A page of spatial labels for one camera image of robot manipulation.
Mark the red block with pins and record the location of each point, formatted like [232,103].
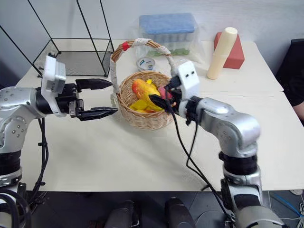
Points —
[237,55]

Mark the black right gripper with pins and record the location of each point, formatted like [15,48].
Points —
[176,95]

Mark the orange yellow mango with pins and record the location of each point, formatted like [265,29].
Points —
[142,89]

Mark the clear box with blue lid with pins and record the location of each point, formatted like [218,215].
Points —
[167,26]

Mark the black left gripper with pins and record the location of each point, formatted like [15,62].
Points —
[67,99]

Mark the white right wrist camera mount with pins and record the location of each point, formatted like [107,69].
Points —
[188,80]

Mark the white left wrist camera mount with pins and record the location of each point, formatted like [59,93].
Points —
[52,76]

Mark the cream cylinder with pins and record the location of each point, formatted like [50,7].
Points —
[222,52]

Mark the pink red peach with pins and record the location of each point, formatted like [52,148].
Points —
[164,93]

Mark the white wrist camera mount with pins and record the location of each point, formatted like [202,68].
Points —
[52,76]
[188,80]

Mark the yellow banana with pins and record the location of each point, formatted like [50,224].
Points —
[140,104]

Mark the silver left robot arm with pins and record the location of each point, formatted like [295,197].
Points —
[14,107]

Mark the person in black clothes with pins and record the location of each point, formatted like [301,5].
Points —
[293,78]

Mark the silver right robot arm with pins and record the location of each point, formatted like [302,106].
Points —
[237,133]

